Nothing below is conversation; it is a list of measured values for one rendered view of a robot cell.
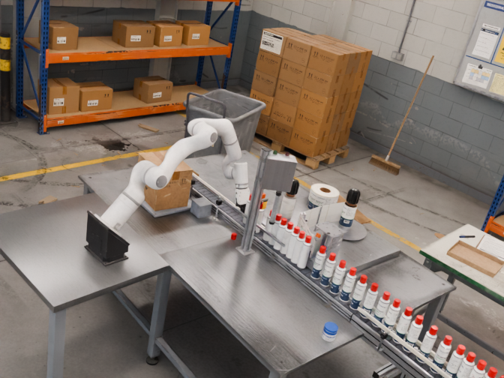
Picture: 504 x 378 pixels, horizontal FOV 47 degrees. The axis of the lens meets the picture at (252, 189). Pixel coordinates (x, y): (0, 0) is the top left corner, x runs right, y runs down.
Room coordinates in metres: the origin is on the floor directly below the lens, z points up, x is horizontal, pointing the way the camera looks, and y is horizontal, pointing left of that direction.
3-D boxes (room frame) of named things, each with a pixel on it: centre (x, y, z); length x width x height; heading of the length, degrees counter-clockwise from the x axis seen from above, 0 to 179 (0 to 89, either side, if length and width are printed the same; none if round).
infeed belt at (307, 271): (3.11, -0.11, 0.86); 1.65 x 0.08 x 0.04; 45
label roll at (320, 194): (3.64, -0.50, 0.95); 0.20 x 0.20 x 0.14
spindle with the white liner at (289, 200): (3.36, -0.25, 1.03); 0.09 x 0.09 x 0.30
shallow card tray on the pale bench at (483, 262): (3.50, -1.60, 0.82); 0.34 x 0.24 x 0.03; 56
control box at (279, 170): (2.98, -0.12, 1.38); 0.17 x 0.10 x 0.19; 100
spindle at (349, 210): (3.41, -0.65, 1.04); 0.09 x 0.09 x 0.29
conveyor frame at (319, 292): (3.11, -0.11, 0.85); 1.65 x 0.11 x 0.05; 45
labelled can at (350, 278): (2.61, -0.61, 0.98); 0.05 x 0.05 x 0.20
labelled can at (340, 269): (2.66, -0.56, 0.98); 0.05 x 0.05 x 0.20
